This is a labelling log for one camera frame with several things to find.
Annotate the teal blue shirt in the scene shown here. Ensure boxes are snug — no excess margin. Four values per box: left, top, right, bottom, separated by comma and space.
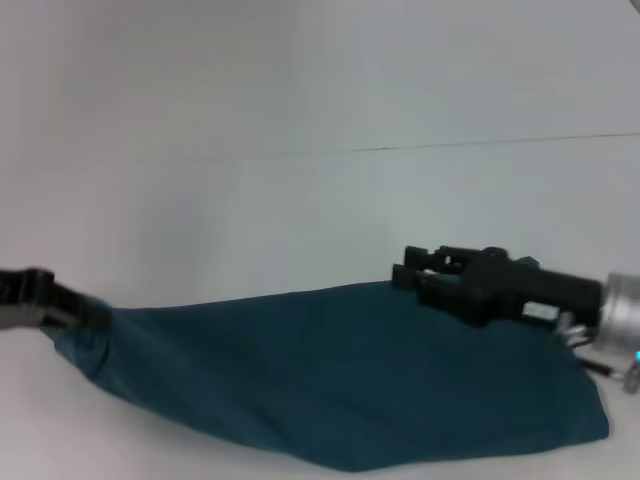
49, 255, 611, 474

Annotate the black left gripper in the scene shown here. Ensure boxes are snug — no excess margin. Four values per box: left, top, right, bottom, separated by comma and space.
0, 267, 114, 332

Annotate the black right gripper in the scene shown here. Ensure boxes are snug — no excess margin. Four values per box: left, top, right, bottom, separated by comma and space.
390, 244, 604, 330

